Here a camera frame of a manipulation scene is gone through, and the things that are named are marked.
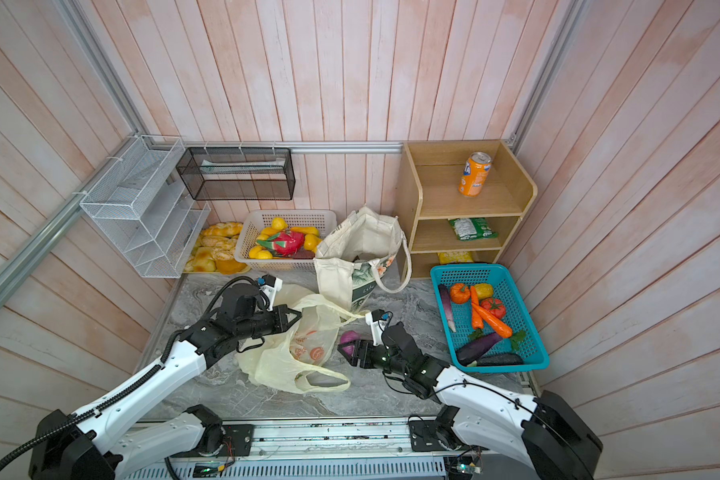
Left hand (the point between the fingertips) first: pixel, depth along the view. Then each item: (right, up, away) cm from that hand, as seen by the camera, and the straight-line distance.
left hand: (301, 321), depth 77 cm
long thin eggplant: (+44, +4, +20) cm, 49 cm away
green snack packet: (+52, +26, +17) cm, 61 cm away
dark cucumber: (+58, -12, +7) cm, 60 cm away
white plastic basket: (-24, +31, +35) cm, 53 cm away
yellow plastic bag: (0, -10, +11) cm, 14 cm away
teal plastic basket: (+64, -10, +5) cm, 65 cm away
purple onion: (+13, -4, +1) cm, 13 cm away
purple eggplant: (+48, -11, +9) cm, 50 cm away
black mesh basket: (-28, +47, +27) cm, 61 cm away
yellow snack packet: (+51, +17, +31) cm, 62 cm away
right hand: (+12, -8, +2) cm, 14 cm away
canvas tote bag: (+14, +17, +30) cm, 37 cm away
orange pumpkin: (+49, +5, +19) cm, 52 cm away
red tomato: (+59, +2, +16) cm, 61 cm away
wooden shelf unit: (+45, +33, +8) cm, 56 cm away
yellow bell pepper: (+57, +6, +21) cm, 61 cm away
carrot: (+54, -2, +14) cm, 55 cm away
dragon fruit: (-10, +22, +28) cm, 37 cm away
